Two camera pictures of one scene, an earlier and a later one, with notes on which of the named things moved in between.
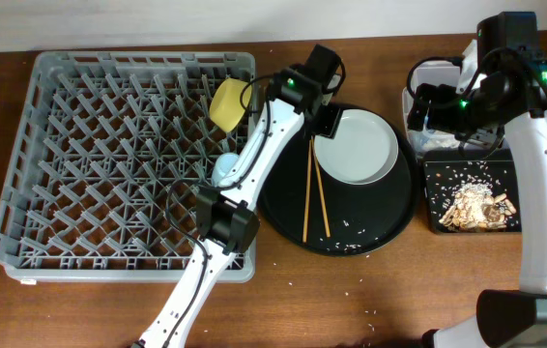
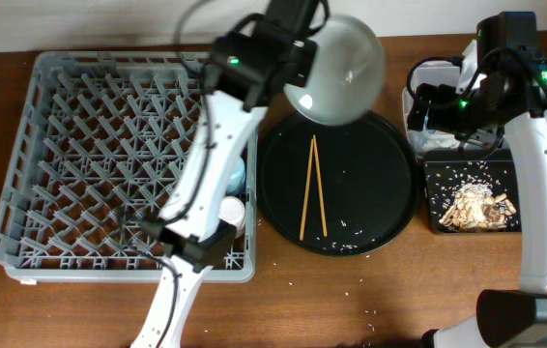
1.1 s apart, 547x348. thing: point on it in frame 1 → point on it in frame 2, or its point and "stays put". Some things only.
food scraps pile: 475,208 stays put
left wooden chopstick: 307,186 stays put
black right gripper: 444,97 stays put
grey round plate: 363,150 → 346,77
